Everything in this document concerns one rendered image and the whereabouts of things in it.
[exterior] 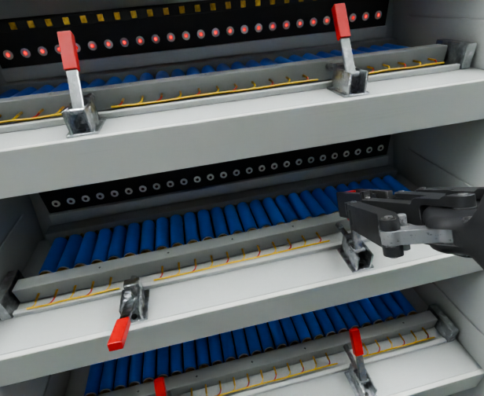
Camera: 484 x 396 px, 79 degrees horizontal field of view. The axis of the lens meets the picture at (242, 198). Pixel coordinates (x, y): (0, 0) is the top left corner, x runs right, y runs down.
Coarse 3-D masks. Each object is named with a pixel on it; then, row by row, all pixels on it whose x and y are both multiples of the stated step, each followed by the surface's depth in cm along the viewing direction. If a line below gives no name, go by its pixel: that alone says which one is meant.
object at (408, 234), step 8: (400, 216) 19; (400, 224) 19; (408, 224) 19; (384, 232) 19; (392, 232) 18; (400, 232) 18; (408, 232) 18; (416, 232) 18; (424, 232) 18; (432, 232) 18; (440, 232) 17; (448, 232) 17; (384, 240) 19; (392, 240) 18; (400, 240) 18; (408, 240) 18; (416, 240) 18; (424, 240) 18; (432, 240) 18; (440, 240) 17; (448, 240) 17; (408, 248) 19
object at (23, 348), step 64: (192, 192) 46; (0, 256) 36; (320, 256) 38; (384, 256) 37; (448, 256) 36; (0, 320) 33; (64, 320) 33; (192, 320) 32; (256, 320) 35; (0, 384) 31
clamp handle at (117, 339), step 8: (128, 296) 31; (128, 304) 31; (128, 312) 30; (120, 320) 28; (128, 320) 28; (120, 328) 27; (128, 328) 28; (112, 336) 26; (120, 336) 26; (112, 344) 25; (120, 344) 25
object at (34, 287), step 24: (336, 216) 40; (216, 240) 38; (240, 240) 38; (264, 240) 38; (288, 240) 39; (96, 264) 36; (120, 264) 36; (144, 264) 36; (168, 264) 37; (192, 264) 38; (24, 288) 34; (48, 288) 35; (72, 288) 35
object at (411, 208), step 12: (360, 192) 28; (468, 192) 19; (372, 204) 27; (384, 204) 25; (396, 204) 24; (408, 204) 22; (420, 204) 21; (432, 204) 20; (444, 204) 19; (456, 204) 18; (468, 204) 18; (408, 216) 22; (420, 216) 21
